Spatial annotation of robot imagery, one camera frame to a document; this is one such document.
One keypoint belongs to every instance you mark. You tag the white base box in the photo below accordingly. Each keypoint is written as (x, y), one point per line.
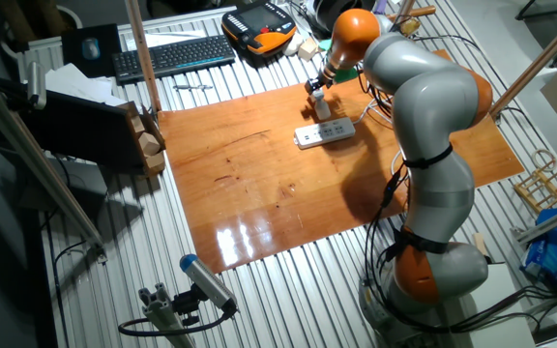
(501, 309)

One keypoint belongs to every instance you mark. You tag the white paper stack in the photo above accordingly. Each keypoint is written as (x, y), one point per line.
(80, 84)

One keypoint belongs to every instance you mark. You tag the silver depth camera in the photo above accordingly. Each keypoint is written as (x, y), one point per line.
(37, 84)

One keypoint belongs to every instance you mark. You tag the light wooden cube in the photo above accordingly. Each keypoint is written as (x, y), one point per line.
(307, 49)

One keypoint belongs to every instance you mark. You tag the black camera clamp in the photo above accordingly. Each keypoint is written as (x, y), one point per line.
(186, 304)

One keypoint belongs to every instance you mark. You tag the wooden peg rack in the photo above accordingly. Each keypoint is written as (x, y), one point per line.
(549, 191)

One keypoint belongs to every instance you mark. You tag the aluminium profile bar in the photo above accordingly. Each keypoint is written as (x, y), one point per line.
(549, 222)

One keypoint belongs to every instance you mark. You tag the black keyboard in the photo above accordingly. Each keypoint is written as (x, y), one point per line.
(172, 57)

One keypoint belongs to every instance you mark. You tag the brown wooden board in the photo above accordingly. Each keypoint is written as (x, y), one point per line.
(259, 193)

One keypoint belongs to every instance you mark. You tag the small wooden stick piece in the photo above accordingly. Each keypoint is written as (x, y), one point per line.
(480, 244)

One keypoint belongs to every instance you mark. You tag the black tilted panel box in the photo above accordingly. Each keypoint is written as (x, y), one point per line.
(75, 130)

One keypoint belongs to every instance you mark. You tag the long aluminium frame bar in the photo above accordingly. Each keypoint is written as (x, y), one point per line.
(41, 169)

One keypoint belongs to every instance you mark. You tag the grey computer mouse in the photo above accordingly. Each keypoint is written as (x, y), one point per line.
(91, 48)

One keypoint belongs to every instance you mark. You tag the black mouse pad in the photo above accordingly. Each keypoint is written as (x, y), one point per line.
(73, 63)

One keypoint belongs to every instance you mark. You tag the white bulb holder with bulb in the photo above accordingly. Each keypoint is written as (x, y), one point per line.
(322, 110)

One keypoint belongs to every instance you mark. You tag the white power strip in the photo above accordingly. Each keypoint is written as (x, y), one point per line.
(324, 133)

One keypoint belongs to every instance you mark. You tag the silver camera with blue end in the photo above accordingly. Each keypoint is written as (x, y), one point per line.
(206, 280)

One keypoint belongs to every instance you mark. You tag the orange black teach pendant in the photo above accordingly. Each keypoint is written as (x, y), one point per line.
(259, 29)

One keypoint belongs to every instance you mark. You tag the wooden block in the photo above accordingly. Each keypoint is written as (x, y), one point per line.
(149, 143)
(137, 125)
(155, 163)

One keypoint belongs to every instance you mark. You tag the white paper sheet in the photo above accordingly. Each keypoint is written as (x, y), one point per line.
(162, 38)

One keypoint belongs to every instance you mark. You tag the thin metal pen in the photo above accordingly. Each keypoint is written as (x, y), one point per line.
(191, 87)

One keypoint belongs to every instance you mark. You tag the white rounded object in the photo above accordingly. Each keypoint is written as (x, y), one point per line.
(292, 46)

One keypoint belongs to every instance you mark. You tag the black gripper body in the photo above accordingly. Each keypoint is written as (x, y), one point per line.
(324, 79)

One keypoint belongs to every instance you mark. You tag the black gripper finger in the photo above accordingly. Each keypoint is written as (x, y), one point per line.
(320, 92)
(310, 88)

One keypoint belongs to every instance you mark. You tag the short aluminium profile post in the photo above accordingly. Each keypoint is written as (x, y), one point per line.
(162, 314)

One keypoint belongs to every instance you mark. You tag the silver orange robot arm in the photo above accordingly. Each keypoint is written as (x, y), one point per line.
(433, 96)

